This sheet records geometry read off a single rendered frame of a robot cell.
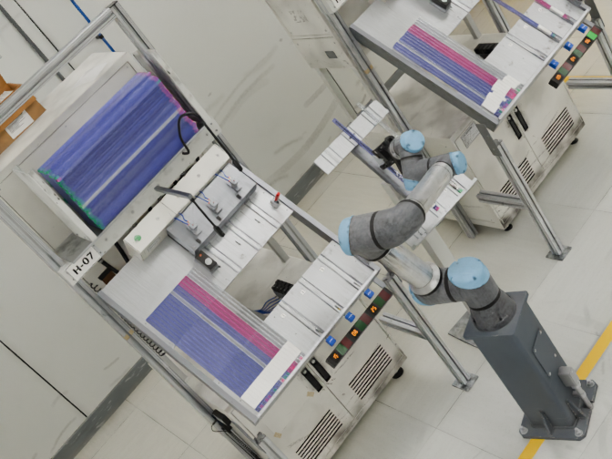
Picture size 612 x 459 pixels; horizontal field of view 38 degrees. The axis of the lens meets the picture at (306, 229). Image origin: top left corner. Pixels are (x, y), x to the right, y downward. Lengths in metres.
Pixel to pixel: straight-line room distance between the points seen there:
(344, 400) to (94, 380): 1.73
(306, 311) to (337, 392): 0.59
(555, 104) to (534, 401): 1.57
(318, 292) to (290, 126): 2.26
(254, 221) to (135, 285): 0.48
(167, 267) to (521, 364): 1.26
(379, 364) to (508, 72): 1.29
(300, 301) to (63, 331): 1.94
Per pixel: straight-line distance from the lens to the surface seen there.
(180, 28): 4.84
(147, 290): 3.12
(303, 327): 3.05
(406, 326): 3.49
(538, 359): 3.03
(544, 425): 3.31
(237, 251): 3.14
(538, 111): 4.13
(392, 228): 2.50
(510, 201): 3.74
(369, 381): 3.66
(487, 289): 2.83
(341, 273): 3.12
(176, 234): 3.12
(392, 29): 3.63
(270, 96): 5.12
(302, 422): 3.50
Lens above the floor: 2.52
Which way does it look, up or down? 30 degrees down
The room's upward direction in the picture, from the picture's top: 38 degrees counter-clockwise
